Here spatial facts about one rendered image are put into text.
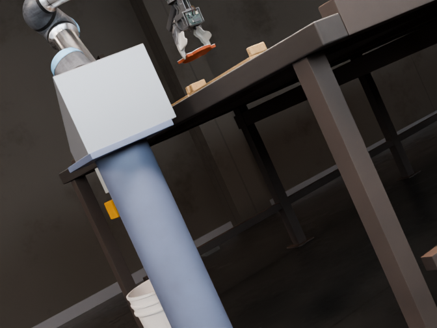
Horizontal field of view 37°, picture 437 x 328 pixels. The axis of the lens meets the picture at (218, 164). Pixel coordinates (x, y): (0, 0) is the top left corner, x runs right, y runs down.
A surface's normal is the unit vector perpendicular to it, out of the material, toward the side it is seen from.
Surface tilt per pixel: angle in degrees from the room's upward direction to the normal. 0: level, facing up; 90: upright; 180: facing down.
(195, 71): 90
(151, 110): 90
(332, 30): 90
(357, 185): 90
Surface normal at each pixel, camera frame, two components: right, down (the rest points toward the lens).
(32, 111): 0.43, -0.15
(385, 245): -0.77, 0.37
